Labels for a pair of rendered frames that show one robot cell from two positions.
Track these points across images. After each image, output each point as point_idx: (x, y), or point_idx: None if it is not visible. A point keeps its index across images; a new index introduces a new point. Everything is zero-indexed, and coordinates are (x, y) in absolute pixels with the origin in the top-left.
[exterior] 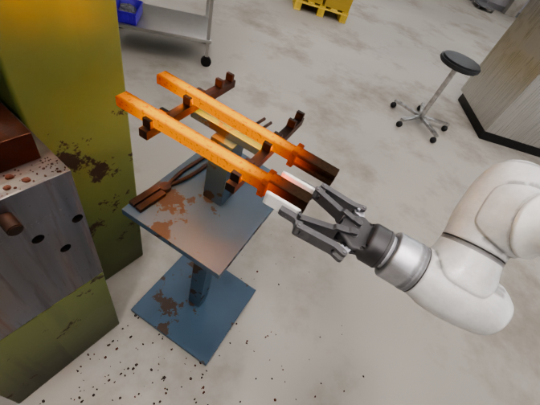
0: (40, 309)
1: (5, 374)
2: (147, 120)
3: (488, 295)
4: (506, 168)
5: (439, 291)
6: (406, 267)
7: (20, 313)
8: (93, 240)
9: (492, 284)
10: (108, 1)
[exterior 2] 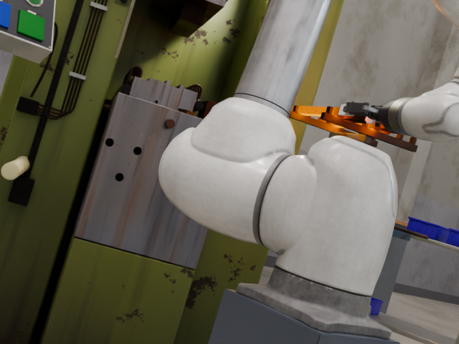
0: (142, 248)
1: (72, 302)
2: (296, 105)
3: (442, 93)
4: None
5: (414, 99)
6: (401, 100)
7: (134, 232)
8: (195, 302)
9: (449, 90)
10: (311, 93)
